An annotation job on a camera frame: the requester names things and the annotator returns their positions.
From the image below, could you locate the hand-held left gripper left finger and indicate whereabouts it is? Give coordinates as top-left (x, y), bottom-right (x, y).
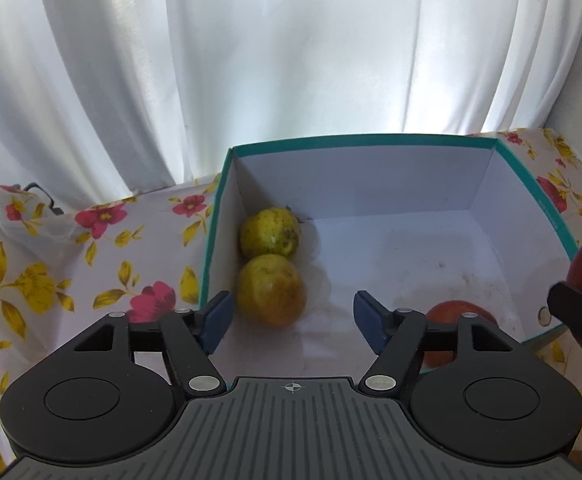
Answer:
top-left (54, 290), bottom-right (235, 397)

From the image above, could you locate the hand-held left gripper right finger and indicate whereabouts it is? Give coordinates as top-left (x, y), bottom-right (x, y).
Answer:
top-left (353, 290), bottom-right (522, 398)

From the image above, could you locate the teal cardboard box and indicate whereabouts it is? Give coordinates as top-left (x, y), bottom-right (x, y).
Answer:
top-left (198, 132), bottom-right (582, 376)

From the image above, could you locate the yellow pear with orange blush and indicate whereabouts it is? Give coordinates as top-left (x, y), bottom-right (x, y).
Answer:
top-left (236, 254), bottom-right (307, 328)

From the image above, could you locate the spotted green pear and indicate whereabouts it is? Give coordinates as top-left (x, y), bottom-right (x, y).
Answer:
top-left (239, 207), bottom-right (302, 261)

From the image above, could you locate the floral tablecloth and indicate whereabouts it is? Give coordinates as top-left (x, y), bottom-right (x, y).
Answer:
top-left (0, 127), bottom-right (582, 480)

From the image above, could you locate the black object behind tablecloth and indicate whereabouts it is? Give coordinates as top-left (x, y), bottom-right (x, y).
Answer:
top-left (18, 182), bottom-right (64, 216)

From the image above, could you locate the white curtain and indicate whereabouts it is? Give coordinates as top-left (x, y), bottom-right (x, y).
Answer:
top-left (0, 0), bottom-right (582, 211)

